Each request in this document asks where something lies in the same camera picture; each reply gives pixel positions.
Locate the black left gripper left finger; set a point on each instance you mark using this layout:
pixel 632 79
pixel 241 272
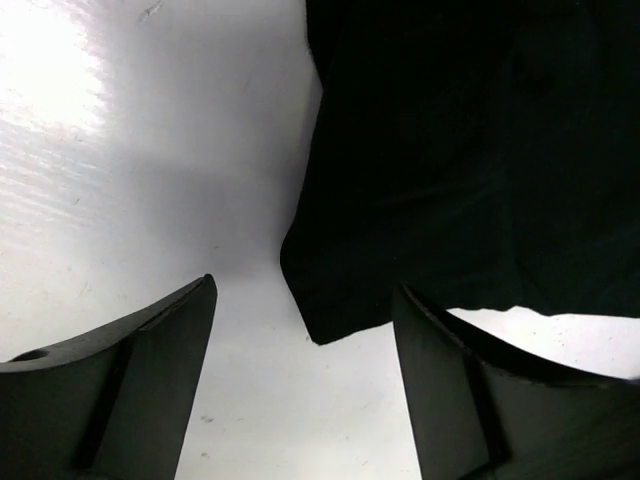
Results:
pixel 112 403

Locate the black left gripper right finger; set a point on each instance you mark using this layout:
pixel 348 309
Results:
pixel 481 408

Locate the black t-shirt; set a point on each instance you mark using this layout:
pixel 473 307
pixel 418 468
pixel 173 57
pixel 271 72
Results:
pixel 485 153

